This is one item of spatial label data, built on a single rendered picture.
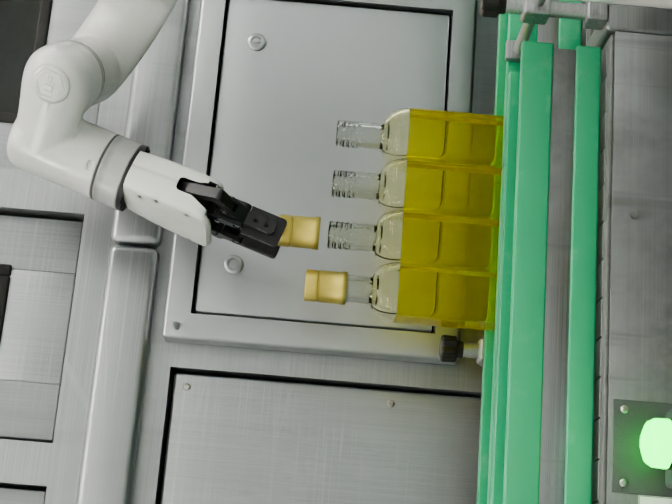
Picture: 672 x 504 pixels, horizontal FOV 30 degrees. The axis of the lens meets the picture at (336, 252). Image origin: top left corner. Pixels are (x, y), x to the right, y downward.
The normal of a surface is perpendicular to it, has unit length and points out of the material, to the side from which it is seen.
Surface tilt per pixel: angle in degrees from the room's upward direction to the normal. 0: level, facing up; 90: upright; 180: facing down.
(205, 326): 90
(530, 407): 90
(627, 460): 90
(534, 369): 90
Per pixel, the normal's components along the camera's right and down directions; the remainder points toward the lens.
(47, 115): -0.16, 0.48
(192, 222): -0.39, 0.85
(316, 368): 0.04, -0.27
